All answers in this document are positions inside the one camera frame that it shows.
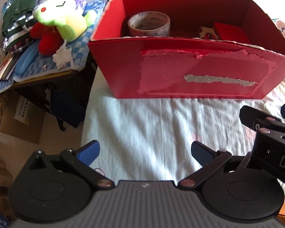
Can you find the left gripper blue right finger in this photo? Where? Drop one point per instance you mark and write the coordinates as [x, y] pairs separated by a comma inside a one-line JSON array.
[[201, 153]]

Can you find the green frog plush toy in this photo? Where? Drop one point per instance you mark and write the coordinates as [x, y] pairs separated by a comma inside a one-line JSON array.
[[63, 15]]

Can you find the printed packing tape roll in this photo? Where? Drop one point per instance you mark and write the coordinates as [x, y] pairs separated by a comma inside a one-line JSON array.
[[149, 23]]

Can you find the brown cardboard box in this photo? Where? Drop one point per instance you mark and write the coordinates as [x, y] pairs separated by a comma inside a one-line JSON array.
[[22, 119]]

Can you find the blue checkered cloth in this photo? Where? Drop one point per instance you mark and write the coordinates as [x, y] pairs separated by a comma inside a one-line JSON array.
[[42, 66]]

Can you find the pale green bed sheet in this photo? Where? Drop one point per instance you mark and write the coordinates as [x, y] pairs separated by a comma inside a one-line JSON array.
[[150, 139]]

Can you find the green folded garment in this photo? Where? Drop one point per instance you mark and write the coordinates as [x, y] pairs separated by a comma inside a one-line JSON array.
[[17, 9]]

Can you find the large red cardboard box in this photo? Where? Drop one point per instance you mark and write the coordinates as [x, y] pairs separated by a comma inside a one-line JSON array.
[[182, 65]]

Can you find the purple tissue pack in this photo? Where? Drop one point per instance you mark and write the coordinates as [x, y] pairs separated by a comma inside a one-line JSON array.
[[80, 5]]

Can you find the red gift box gold print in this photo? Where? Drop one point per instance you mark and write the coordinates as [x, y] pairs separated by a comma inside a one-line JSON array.
[[228, 32]]

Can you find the crumpled white tissue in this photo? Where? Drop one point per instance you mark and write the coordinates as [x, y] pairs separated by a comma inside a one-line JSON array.
[[63, 56]]

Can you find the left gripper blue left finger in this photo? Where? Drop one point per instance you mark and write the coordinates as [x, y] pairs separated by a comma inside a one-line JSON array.
[[89, 152]]

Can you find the blue glasses case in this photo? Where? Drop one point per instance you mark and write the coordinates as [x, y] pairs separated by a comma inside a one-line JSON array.
[[27, 57]]

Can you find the red plush toy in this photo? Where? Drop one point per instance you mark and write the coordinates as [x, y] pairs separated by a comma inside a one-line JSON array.
[[49, 37]]

